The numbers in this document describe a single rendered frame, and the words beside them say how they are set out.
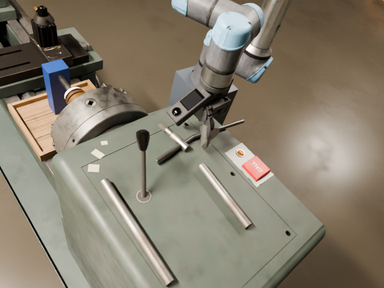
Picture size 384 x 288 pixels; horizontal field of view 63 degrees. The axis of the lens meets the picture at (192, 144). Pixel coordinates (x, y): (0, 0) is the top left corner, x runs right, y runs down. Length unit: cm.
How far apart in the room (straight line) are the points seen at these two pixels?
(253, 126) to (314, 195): 78
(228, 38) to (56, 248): 115
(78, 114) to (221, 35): 51
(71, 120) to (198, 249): 53
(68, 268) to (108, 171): 73
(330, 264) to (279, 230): 167
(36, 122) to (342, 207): 228
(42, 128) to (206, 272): 92
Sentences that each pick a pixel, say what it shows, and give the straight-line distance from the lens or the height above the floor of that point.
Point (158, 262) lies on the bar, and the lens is 70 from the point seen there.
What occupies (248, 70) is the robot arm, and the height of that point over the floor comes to 128.
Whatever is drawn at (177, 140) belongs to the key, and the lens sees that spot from 87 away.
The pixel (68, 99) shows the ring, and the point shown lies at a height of 110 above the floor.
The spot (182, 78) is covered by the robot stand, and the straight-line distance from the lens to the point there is 134.
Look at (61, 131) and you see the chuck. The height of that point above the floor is 116.
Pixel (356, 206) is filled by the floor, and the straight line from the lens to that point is 290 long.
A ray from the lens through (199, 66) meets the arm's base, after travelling 130.
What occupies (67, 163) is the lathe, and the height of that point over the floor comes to 125.
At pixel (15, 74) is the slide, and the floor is 97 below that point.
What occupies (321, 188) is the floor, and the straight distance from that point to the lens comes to 280.
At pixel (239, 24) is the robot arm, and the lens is 67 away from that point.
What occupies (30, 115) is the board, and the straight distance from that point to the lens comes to 145.
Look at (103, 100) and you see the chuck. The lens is 100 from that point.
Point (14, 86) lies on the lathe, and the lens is 154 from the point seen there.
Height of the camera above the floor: 194
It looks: 49 degrees down
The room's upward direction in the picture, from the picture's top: 20 degrees clockwise
